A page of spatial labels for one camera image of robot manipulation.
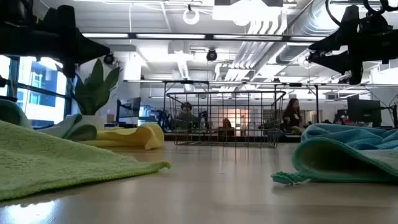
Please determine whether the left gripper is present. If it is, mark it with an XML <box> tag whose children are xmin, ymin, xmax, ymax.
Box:
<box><xmin>18</xmin><ymin>4</ymin><xmax>111</xmax><ymax>79</ymax></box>

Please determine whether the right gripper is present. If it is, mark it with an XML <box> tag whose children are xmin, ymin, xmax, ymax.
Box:
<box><xmin>307</xmin><ymin>4</ymin><xmax>398</xmax><ymax>85</ymax></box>

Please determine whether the pale green microfiber towel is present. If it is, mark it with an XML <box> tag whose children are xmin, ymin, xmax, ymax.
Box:
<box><xmin>0</xmin><ymin>98</ymin><xmax>98</xmax><ymax>141</ymax></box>
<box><xmin>271</xmin><ymin>136</ymin><xmax>398</xmax><ymax>186</ymax></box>

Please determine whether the wire mesh basket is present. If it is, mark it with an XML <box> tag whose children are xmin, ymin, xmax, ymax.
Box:
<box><xmin>166</xmin><ymin>90</ymin><xmax>287</xmax><ymax>149</ymax></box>

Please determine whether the yellow microfiber towel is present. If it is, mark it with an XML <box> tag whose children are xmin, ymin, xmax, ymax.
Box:
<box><xmin>80</xmin><ymin>123</ymin><xmax>165</xmax><ymax>151</ymax></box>

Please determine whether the lime green microfiber towel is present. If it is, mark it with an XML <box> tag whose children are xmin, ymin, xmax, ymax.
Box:
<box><xmin>0</xmin><ymin>119</ymin><xmax>171</xmax><ymax>202</ymax></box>

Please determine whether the potted plant in white pot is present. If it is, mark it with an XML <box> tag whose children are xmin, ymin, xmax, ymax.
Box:
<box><xmin>70</xmin><ymin>58</ymin><xmax>123</xmax><ymax>131</ymax></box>

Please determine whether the office window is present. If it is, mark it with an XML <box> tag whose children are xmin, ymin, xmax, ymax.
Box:
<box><xmin>0</xmin><ymin>55</ymin><xmax>73</xmax><ymax>129</ymax></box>

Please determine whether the black computer monitor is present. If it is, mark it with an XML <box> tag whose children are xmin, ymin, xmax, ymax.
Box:
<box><xmin>347</xmin><ymin>98</ymin><xmax>382</xmax><ymax>128</ymax></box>
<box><xmin>116</xmin><ymin>96</ymin><xmax>142</xmax><ymax>126</ymax></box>

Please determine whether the long ceiling light bar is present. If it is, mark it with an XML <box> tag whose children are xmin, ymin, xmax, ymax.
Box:
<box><xmin>81</xmin><ymin>32</ymin><xmax>327</xmax><ymax>43</ymax></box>

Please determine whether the person with headphones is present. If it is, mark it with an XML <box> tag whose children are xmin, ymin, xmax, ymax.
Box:
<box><xmin>177</xmin><ymin>101</ymin><xmax>197</xmax><ymax>131</ymax></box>

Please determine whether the silver ventilation duct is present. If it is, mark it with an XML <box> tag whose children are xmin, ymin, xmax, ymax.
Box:
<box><xmin>275</xmin><ymin>0</ymin><xmax>343</xmax><ymax>65</ymax></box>

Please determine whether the white ceiling ring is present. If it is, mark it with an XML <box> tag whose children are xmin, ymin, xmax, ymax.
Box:
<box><xmin>182</xmin><ymin>7</ymin><xmax>200</xmax><ymax>26</ymax></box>

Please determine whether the black background metal frame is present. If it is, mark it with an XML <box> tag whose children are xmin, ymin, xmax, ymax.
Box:
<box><xmin>162</xmin><ymin>80</ymin><xmax>320</xmax><ymax>125</ymax></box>

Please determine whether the black aluminium table frame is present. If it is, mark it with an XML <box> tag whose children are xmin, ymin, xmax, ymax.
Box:
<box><xmin>164</xmin><ymin>133</ymin><xmax>302</xmax><ymax>144</ymax></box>

